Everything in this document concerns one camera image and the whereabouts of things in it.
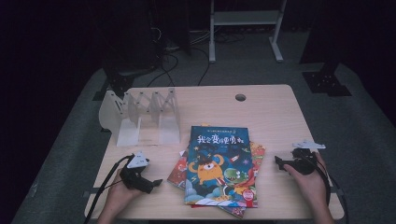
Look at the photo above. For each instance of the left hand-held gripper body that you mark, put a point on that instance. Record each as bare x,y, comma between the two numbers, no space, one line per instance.
134,180

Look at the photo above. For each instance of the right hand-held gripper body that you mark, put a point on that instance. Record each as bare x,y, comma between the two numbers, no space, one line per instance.
303,163

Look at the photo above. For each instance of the blue animal pattern picture book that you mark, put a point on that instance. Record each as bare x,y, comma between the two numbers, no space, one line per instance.
177,174

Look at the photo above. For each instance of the clear acrylic book rack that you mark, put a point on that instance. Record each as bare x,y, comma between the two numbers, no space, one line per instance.
127,137

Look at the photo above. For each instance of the blue monster picture book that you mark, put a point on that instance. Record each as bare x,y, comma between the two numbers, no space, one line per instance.
218,168

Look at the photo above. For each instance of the person's left hand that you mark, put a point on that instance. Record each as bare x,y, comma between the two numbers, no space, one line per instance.
120,199

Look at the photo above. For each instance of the person's right hand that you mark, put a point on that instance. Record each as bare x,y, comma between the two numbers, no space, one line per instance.
313,186

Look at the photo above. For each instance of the black tape strip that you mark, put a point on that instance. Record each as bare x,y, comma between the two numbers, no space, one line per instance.
93,192
337,190

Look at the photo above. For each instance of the black flat stand base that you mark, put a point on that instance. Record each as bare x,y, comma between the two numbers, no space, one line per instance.
325,83

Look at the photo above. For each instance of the black stand foot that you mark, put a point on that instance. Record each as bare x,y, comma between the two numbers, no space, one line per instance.
120,82

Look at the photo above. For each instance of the white metal stand frame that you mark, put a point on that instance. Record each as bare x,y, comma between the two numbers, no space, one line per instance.
243,17

